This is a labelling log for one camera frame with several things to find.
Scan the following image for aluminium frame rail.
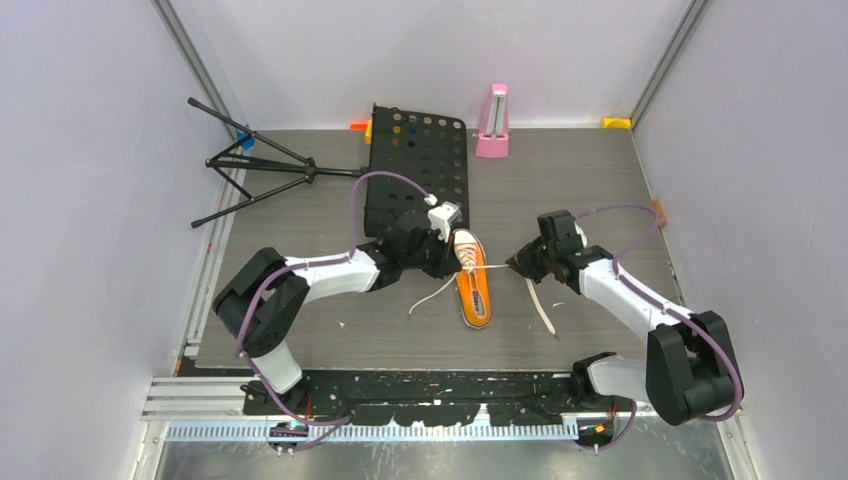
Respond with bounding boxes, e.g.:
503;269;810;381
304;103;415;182
140;370;743;444

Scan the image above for pink metronome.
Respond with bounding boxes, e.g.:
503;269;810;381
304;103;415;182
475;83;510;159

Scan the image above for yellow corner block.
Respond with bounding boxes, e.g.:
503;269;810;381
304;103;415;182
601;117;632;130

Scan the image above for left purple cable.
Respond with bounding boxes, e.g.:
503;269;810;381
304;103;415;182
235;170;439;455

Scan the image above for blue clip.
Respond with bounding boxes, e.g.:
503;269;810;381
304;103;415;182
237;133;256;151

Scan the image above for black tripod stand legs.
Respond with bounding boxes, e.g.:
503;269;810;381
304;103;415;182
187;97;369;229

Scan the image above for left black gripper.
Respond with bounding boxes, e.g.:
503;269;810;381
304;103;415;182
400;225;459;279

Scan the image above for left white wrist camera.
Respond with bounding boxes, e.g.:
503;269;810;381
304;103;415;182
424;194;461;243

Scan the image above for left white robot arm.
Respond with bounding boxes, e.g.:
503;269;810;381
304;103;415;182
213;204;462;414

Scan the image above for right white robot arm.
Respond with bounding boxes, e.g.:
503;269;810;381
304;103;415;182
507;210;744;426

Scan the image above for white shoelace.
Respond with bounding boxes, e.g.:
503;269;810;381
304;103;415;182
407;248;560;342

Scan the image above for black perforated music stand desk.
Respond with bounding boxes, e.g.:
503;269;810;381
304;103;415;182
363;105;471;237

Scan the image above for yellow orange toy block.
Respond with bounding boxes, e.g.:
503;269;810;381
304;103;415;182
349;120;373;145

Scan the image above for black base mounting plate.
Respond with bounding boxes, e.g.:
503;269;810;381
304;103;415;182
241;367;631;429

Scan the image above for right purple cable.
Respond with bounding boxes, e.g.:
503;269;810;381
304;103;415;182
576;203;745;455

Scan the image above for purple cable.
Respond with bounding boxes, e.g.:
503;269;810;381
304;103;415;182
576;203;745;455
235;170;439;455

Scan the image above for orange canvas sneaker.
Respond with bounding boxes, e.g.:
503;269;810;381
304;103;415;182
453;229;492;329

